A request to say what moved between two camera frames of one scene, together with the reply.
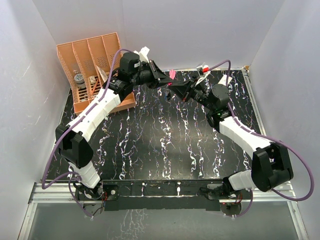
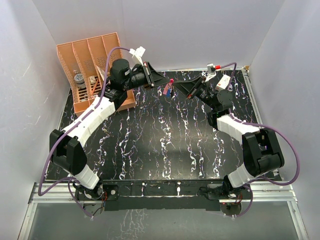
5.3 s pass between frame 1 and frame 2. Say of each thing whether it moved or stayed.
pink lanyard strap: moved
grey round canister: stayed
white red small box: stayed
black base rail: stayed
